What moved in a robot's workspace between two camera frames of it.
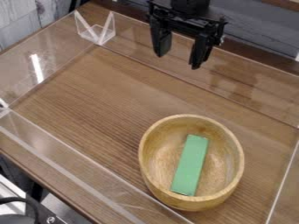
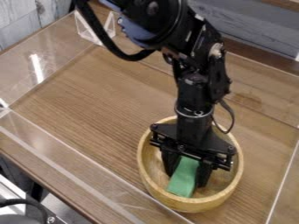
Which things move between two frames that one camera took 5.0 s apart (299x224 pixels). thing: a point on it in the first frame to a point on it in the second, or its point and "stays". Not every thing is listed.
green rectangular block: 188,171 stays
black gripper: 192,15 to 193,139
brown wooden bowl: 161,153 stays
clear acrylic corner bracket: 97,33 stays
